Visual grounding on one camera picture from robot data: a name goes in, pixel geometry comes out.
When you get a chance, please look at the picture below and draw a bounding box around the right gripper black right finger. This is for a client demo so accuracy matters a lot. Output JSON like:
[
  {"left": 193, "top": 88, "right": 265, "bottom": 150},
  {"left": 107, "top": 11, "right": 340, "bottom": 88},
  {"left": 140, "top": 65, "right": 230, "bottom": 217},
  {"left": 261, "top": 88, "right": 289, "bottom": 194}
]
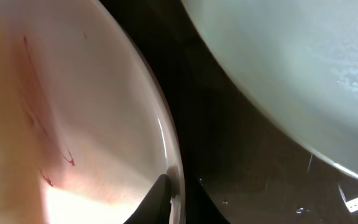
[{"left": 194, "top": 179, "right": 230, "bottom": 224}]

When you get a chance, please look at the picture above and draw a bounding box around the white plate with pinkish tint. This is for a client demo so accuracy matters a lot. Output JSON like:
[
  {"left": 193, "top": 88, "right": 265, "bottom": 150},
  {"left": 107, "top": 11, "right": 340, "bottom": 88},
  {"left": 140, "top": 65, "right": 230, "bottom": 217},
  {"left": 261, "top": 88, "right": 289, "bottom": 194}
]
[{"left": 0, "top": 1, "right": 185, "bottom": 223}]

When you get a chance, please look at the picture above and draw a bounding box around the brown serving tray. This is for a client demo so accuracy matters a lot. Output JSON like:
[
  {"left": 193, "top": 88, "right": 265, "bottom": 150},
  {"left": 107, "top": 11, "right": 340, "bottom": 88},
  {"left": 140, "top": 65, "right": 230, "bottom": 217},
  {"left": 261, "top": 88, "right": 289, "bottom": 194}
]
[{"left": 101, "top": 0, "right": 358, "bottom": 223}]

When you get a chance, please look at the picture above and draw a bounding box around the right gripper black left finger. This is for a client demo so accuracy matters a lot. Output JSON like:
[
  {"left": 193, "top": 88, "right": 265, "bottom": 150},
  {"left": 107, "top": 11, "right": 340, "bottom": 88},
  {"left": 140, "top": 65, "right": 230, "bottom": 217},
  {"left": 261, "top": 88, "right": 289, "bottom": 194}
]
[{"left": 124, "top": 174, "right": 172, "bottom": 224}]

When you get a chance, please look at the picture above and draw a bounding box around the pale green plate back right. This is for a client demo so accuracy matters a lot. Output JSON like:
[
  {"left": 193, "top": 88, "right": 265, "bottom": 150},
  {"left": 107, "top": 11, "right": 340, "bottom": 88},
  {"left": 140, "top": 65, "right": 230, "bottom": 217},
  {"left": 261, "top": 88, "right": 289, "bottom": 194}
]
[{"left": 183, "top": 0, "right": 358, "bottom": 179}]

